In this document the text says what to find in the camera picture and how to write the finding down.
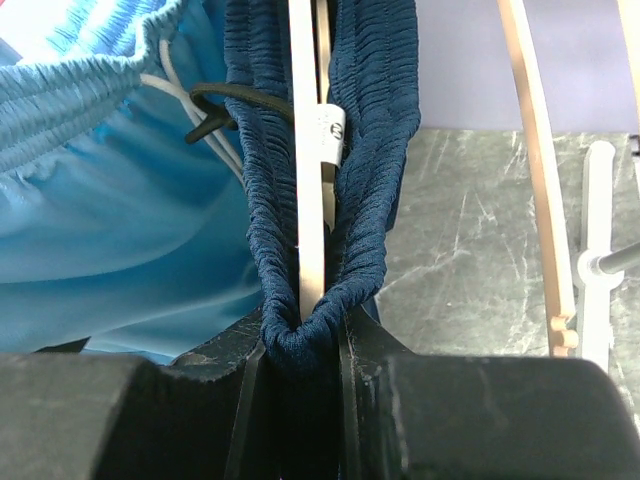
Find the beige hanger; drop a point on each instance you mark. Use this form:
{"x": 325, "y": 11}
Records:
{"x": 560, "y": 292}
{"x": 310, "y": 44}

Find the metal clothes rack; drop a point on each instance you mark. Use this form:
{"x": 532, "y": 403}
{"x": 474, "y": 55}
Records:
{"x": 598, "y": 269}

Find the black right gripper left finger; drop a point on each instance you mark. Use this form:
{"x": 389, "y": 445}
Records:
{"x": 233, "y": 405}

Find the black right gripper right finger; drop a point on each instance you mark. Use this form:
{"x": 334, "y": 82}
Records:
{"x": 363, "y": 346}

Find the light blue shorts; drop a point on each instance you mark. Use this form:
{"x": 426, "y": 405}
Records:
{"x": 115, "y": 230}

